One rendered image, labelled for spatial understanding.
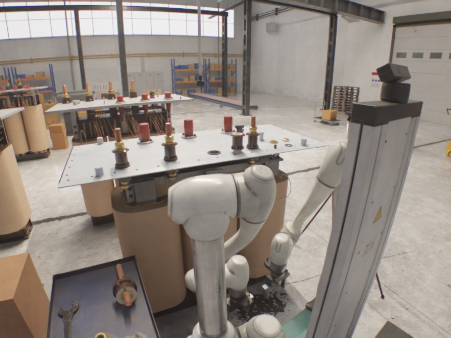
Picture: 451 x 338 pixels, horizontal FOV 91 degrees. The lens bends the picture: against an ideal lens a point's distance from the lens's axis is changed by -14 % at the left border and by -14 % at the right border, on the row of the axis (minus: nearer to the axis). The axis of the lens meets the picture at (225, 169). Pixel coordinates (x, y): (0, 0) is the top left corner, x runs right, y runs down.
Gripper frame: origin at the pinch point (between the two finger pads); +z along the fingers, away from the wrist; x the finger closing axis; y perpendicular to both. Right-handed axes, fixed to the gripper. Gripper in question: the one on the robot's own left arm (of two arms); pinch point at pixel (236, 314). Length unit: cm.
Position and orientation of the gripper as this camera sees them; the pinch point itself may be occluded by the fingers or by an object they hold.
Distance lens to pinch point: 147.3
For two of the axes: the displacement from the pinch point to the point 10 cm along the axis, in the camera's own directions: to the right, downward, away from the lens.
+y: -5.9, -2.9, 7.6
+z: 0.0, 9.3, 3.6
